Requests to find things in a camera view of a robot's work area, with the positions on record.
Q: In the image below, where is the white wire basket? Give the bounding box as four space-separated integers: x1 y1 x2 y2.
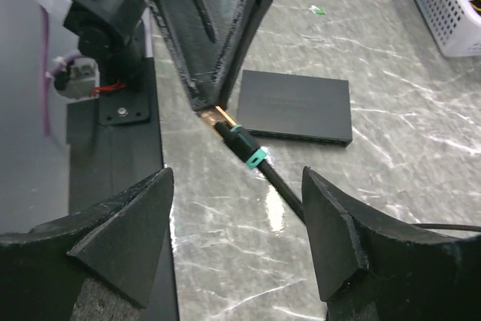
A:
415 0 480 57

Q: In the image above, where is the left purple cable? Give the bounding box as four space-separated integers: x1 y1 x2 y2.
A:
37 5 95 138

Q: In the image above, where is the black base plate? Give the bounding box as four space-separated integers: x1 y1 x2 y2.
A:
67 38 179 320

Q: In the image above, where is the thick black ethernet cable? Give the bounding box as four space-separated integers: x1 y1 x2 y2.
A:
198 105 481 234

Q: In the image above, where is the black network switch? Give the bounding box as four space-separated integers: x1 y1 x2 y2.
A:
237 70 352 147

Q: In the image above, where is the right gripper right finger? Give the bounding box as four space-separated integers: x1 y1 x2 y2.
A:
301 168 480 320

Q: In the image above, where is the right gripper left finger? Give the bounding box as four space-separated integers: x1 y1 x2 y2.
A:
1 168 174 320

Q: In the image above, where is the small green white scrap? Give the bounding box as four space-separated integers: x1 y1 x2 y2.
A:
309 5 326 15

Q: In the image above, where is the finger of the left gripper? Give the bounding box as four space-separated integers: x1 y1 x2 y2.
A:
146 0 273 111

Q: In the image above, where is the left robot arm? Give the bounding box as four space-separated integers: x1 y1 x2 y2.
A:
35 0 273 112

